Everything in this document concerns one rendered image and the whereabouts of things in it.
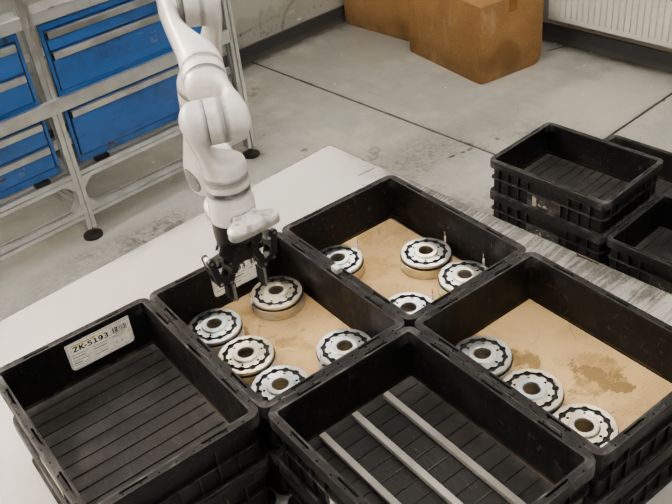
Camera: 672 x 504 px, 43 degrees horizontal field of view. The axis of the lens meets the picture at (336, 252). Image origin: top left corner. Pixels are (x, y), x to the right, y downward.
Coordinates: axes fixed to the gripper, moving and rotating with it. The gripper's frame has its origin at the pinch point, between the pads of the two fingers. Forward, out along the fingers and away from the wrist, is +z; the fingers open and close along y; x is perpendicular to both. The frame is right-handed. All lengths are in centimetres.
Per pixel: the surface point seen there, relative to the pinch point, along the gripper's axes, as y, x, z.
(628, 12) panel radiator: -292, -128, 71
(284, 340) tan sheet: -5.9, -1.2, 17.4
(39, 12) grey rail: -39, -192, 8
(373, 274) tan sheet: -30.7, -4.6, 17.4
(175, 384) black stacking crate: 15.1, -5.8, 17.6
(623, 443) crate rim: -22, 60, 7
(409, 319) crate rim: -18.9, 19.7, 7.4
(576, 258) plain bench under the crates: -77, 11, 30
